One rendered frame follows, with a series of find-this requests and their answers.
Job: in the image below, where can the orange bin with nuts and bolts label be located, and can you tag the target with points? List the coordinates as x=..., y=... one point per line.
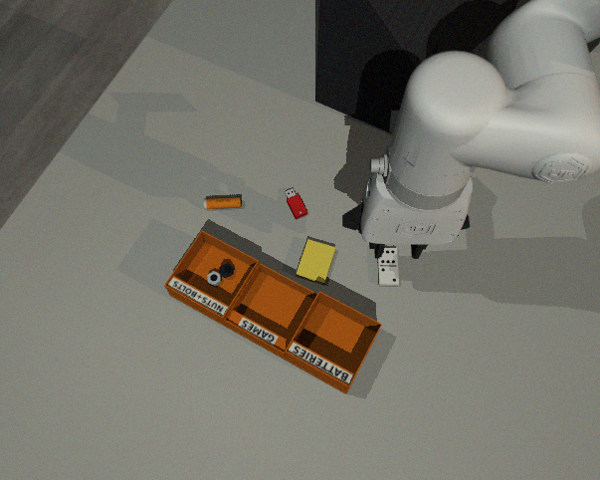
x=314, y=332

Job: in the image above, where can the red usb stick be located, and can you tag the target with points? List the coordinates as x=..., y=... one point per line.
x=295, y=204

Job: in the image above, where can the orange aa battery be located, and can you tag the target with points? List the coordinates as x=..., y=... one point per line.
x=225, y=202

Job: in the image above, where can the grey hex nut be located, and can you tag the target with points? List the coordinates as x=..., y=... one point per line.
x=214, y=278

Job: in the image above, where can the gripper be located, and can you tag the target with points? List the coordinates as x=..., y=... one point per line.
x=381, y=218

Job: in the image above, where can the white domino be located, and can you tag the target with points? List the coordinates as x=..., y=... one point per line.
x=388, y=268

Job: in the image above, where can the black hexagonal nut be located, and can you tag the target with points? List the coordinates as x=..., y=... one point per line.
x=226, y=270

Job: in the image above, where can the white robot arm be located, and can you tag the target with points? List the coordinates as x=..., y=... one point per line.
x=531, y=109

